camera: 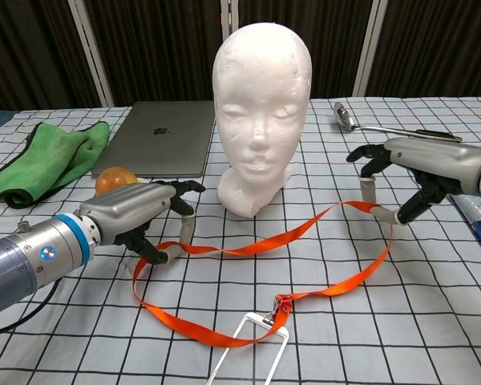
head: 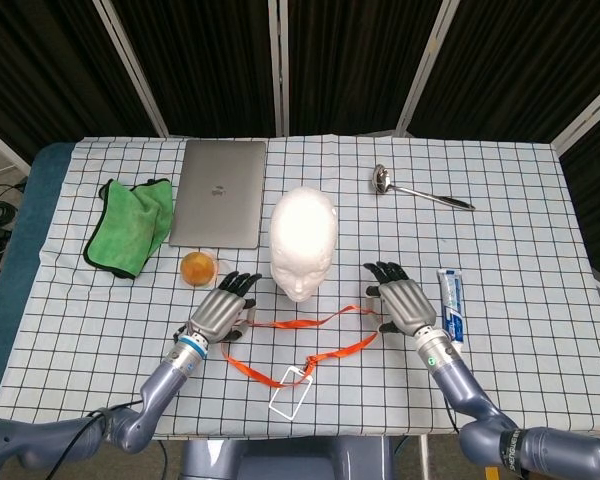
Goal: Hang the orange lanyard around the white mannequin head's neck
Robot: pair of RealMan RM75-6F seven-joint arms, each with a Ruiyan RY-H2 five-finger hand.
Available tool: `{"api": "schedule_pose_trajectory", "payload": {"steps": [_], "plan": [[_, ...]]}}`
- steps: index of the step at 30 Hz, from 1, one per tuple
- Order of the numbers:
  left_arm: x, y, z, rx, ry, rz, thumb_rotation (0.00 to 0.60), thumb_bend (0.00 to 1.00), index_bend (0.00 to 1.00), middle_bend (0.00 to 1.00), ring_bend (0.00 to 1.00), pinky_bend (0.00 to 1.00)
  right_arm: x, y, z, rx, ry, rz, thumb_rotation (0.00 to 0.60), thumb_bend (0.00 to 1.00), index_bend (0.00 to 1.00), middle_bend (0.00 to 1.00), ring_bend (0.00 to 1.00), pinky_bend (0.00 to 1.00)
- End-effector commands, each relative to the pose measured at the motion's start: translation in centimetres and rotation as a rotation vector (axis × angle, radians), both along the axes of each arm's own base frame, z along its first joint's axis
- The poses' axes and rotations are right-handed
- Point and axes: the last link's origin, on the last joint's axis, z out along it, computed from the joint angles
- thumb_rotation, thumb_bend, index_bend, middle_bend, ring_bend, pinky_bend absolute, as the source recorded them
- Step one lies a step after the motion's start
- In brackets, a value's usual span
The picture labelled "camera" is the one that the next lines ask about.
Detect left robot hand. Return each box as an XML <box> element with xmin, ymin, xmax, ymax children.
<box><xmin>79</xmin><ymin>180</ymin><xmax>206</xmax><ymax>265</ymax></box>

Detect white foam mannequin head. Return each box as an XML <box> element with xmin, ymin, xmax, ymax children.
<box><xmin>212</xmin><ymin>22</ymin><xmax>314</xmax><ymax>219</ymax></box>

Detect orange lanyard strap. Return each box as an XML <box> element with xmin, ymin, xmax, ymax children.
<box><xmin>131</xmin><ymin>200</ymin><xmax>394</xmax><ymax>349</ymax></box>

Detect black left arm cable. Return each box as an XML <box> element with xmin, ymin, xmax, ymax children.
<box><xmin>0</xmin><ymin>276</ymin><xmax>62</xmax><ymax>338</ymax></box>

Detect clear white-framed badge holder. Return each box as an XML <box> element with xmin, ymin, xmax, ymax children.
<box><xmin>208</xmin><ymin>297</ymin><xmax>291</xmax><ymax>385</ymax></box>

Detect orange round fruit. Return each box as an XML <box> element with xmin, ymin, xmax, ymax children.
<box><xmin>95</xmin><ymin>166</ymin><xmax>139</xmax><ymax>197</ymax></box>

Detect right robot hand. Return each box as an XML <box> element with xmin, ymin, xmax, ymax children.
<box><xmin>346</xmin><ymin>137</ymin><xmax>481</xmax><ymax>225</ymax></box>

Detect grey laptop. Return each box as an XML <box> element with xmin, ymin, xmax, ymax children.
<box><xmin>91</xmin><ymin>100</ymin><xmax>217</xmax><ymax>178</ymax></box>

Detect metal ladle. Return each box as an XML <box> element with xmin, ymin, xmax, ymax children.
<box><xmin>333</xmin><ymin>101</ymin><xmax>464</xmax><ymax>144</ymax></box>

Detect green microfibre cloth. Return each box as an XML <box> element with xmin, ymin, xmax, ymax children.
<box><xmin>0</xmin><ymin>120</ymin><xmax>111</xmax><ymax>209</ymax></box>

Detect black folding screen white frames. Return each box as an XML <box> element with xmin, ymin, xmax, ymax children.
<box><xmin>0</xmin><ymin>0</ymin><xmax>481</xmax><ymax>116</ymax></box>

